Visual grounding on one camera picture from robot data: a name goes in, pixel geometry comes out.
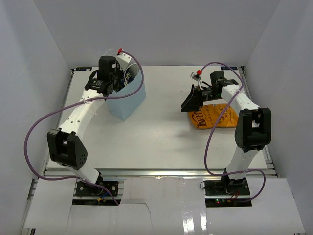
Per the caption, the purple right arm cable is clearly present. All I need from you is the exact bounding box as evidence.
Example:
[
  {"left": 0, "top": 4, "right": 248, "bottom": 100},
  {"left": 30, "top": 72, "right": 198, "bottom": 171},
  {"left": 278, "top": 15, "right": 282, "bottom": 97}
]
[{"left": 197, "top": 61, "right": 267, "bottom": 202}]

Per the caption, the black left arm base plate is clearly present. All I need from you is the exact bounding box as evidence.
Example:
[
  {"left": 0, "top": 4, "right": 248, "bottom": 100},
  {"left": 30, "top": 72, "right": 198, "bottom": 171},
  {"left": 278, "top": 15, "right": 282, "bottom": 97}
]
[{"left": 74, "top": 181, "right": 119, "bottom": 197}]

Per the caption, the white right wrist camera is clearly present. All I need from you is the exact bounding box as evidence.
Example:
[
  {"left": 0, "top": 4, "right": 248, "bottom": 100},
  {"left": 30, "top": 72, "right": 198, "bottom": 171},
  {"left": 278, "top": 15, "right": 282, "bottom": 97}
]
[{"left": 190, "top": 70, "right": 202, "bottom": 89}]

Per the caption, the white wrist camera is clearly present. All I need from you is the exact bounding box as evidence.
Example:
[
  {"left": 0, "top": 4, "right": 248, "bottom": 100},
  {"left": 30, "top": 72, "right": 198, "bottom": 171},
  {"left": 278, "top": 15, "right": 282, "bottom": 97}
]
[
  {"left": 190, "top": 70, "right": 202, "bottom": 89},
  {"left": 116, "top": 48, "right": 132, "bottom": 71}
]

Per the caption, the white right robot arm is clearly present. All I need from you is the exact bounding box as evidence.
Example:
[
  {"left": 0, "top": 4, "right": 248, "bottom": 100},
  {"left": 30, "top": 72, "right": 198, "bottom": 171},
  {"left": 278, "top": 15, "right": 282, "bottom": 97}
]
[{"left": 181, "top": 70, "right": 272, "bottom": 195}]

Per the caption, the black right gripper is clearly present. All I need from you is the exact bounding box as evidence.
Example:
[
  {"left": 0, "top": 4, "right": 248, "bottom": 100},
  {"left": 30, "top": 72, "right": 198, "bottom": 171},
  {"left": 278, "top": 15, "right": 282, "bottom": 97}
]
[{"left": 181, "top": 84, "right": 221, "bottom": 112}]

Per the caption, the blue Kettle chips bag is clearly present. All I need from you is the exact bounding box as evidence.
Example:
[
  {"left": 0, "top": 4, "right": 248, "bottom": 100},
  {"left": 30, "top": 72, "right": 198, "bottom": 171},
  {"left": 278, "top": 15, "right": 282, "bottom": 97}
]
[{"left": 119, "top": 69, "right": 134, "bottom": 89}]

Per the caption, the white front cover sheet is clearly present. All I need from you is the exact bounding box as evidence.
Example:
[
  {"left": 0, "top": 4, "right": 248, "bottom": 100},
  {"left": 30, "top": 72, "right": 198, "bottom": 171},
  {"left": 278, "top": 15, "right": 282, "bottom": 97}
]
[{"left": 24, "top": 178, "right": 305, "bottom": 235}]

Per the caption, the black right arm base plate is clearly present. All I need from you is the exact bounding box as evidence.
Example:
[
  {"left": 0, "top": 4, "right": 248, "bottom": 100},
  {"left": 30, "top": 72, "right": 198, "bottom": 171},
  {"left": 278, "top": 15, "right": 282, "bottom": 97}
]
[{"left": 200, "top": 180, "right": 250, "bottom": 197}]

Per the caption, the aluminium front frame rail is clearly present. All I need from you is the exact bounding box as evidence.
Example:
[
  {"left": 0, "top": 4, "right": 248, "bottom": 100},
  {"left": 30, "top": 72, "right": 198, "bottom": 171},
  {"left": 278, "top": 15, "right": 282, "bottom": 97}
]
[{"left": 42, "top": 167, "right": 280, "bottom": 177}]

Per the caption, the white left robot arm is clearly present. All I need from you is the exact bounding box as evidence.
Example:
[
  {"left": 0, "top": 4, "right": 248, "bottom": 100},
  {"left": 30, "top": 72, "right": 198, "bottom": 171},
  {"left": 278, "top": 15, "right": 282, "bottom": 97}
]
[{"left": 47, "top": 56, "right": 123, "bottom": 195}]

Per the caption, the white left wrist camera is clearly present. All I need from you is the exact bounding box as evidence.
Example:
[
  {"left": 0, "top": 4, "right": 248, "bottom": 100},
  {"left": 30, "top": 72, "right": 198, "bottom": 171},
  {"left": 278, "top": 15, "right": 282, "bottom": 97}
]
[{"left": 116, "top": 48, "right": 132, "bottom": 71}]

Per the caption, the light blue paper bag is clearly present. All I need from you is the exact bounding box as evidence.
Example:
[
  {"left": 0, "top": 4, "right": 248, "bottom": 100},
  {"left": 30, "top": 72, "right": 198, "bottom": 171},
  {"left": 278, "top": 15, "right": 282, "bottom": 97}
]
[{"left": 102, "top": 48, "right": 147, "bottom": 121}]

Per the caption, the orange Kettle chips bag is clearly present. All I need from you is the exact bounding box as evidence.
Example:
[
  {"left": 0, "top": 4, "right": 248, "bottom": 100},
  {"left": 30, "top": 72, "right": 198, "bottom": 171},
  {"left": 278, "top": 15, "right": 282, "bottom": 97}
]
[{"left": 188, "top": 103, "right": 238, "bottom": 130}]

